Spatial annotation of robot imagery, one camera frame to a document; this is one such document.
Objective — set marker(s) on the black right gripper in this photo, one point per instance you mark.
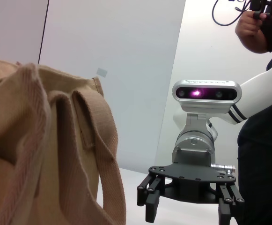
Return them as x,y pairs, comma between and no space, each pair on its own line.
192,178

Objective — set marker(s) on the khaki canvas food bag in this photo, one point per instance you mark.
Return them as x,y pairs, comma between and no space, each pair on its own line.
32,140

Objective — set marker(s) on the bare person hand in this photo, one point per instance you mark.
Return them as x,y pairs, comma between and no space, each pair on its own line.
251,23

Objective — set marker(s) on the person in black clothes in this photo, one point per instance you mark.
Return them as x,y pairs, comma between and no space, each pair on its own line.
262,164

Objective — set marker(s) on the black handheld controller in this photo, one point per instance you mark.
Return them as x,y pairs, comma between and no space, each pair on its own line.
257,5

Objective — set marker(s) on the silver camera mount bracket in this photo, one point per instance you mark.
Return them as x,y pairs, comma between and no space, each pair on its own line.
196,122

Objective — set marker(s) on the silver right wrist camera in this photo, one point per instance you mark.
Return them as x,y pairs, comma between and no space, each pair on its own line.
206,93

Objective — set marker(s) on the small grey wall sticker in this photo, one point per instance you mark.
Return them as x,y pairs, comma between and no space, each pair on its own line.
102,72

